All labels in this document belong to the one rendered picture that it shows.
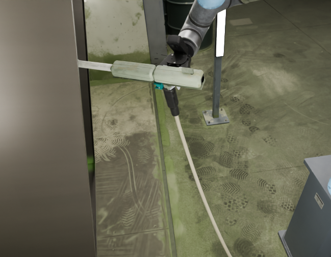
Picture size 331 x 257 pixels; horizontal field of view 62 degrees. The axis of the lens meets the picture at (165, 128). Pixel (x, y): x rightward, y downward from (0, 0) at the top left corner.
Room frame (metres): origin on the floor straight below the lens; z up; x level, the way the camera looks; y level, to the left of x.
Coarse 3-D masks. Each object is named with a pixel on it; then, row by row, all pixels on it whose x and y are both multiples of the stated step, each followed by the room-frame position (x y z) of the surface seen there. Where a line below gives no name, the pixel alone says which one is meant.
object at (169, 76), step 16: (80, 64) 0.89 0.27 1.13; (96, 64) 0.86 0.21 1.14; (112, 64) 0.84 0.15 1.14; (128, 64) 0.81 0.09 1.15; (144, 64) 0.79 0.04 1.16; (144, 80) 0.77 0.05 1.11; (160, 80) 0.74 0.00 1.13; (176, 80) 0.71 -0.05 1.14; (192, 80) 0.68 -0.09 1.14; (176, 96) 0.77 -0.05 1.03; (176, 112) 0.77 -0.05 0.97
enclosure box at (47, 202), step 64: (0, 0) 0.46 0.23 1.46; (64, 0) 0.47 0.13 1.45; (0, 64) 0.45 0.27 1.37; (64, 64) 0.47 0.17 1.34; (0, 128) 0.45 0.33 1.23; (64, 128) 0.46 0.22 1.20; (0, 192) 0.44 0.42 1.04; (64, 192) 0.46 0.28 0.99; (0, 256) 0.42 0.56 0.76; (64, 256) 0.45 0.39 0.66
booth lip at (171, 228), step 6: (156, 102) 2.14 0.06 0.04; (156, 108) 2.05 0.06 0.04; (156, 114) 1.95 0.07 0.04; (156, 120) 1.87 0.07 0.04; (162, 150) 1.50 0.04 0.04; (162, 156) 1.44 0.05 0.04; (162, 162) 1.37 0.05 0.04; (162, 168) 1.32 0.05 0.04; (162, 174) 1.26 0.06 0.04; (168, 198) 1.06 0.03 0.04; (168, 204) 1.01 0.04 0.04; (168, 210) 0.97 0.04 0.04; (168, 216) 0.93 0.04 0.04; (168, 222) 0.88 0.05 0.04; (174, 240) 0.77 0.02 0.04; (174, 246) 0.73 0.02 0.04; (174, 252) 0.70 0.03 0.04
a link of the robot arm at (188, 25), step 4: (188, 16) 1.00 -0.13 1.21; (188, 20) 1.00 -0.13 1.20; (184, 24) 1.01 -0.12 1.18; (188, 24) 0.99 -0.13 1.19; (192, 24) 0.98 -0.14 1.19; (184, 28) 0.98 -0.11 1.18; (188, 28) 0.97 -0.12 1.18; (192, 28) 0.97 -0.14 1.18; (196, 28) 0.97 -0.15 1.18; (200, 28) 0.97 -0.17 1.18; (204, 28) 0.97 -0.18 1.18; (208, 28) 0.99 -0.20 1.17; (180, 32) 0.98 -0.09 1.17; (196, 32) 0.95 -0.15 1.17; (200, 32) 0.97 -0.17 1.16; (204, 32) 0.98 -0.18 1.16; (200, 36) 0.96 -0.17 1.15; (204, 36) 0.99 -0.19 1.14
